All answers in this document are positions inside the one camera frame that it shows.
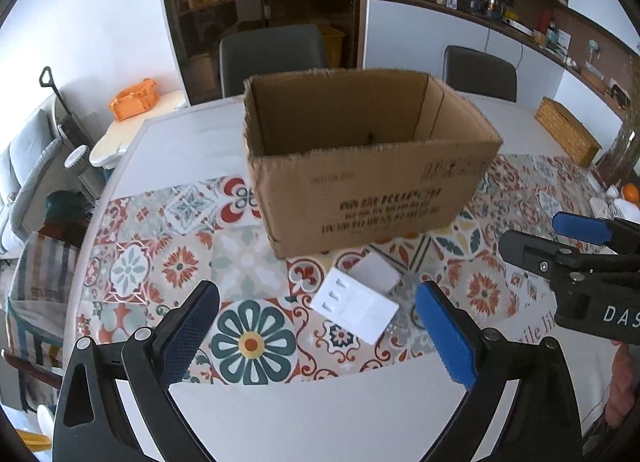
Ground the dried plant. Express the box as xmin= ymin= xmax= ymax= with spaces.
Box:
xmin=602 ymin=114 xmax=640 ymax=188

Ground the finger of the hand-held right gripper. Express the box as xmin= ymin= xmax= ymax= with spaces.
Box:
xmin=552 ymin=212 xmax=640 ymax=249
xmin=499 ymin=229 xmax=598 ymax=279

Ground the white power strip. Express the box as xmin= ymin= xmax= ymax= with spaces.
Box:
xmin=312 ymin=266 xmax=400 ymax=345

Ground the dark grey chair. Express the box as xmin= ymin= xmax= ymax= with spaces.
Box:
xmin=442 ymin=45 xmax=517 ymax=103
xmin=219 ymin=24 xmax=331 ymax=98

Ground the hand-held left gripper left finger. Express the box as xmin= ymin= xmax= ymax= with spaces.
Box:
xmin=52 ymin=280 xmax=221 ymax=462

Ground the grey sofa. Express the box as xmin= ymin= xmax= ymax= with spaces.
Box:
xmin=0 ymin=92 xmax=62 ymax=259

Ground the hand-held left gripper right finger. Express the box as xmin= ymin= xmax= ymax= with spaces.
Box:
xmin=416 ymin=280 xmax=586 ymax=462

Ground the wooden wall shelf with items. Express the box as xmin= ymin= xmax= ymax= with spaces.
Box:
xmin=360 ymin=0 xmax=640 ymax=118

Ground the striped cloth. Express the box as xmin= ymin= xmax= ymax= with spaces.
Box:
xmin=5 ymin=229 xmax=82 ymax=370

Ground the wicker basket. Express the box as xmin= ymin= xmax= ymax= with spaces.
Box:
xmin=534 ymin=96 xmax=602 ymax=168

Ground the cardboard box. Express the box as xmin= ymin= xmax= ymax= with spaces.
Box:
xmin=242 ymin=68 xmax=503 ymax=260

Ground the upright vacuum cleaner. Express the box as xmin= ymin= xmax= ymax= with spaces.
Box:
xmin=40 ymin=66 xmax=107 ymax=205

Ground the floral patterned table runner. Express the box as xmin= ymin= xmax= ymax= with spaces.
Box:
xmin=75 ymin=154 xmax=621 ymax=388

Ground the person's right forearm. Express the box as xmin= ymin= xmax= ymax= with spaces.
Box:
xmin=602 ymin=342 xmax=633 ymax=427

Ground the white printed bag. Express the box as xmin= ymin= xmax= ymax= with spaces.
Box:
xmin=590 ymin=194 xmax=640 ymax=224

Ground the orange plastic basket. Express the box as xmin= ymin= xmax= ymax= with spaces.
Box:
xmin=109 ymin=78 xmax=160 ymax=122

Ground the small white box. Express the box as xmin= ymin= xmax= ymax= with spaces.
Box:
xmin=348 ymin=254 xmax=402 ymax=295

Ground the white side table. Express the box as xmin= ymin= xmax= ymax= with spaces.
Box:
xmin=90 ymin=89 xmax=188 ymax=169

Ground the dark wooden shelf cabinet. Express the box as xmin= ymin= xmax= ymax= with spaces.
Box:
xmin=157 ymin=0 xmax=363 ymax=105

